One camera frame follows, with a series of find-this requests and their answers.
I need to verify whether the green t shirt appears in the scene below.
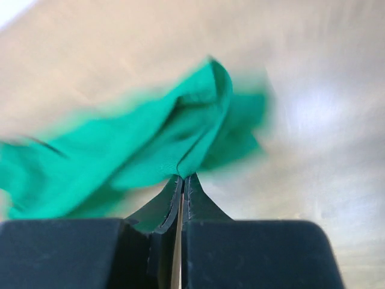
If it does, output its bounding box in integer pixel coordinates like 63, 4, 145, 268
1, 58, 271, 220

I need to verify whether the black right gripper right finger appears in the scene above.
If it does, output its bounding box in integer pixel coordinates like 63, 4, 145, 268
181, 175, 343, 289

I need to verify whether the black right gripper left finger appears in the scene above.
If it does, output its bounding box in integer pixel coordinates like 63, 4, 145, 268
1, 176, 183, 288

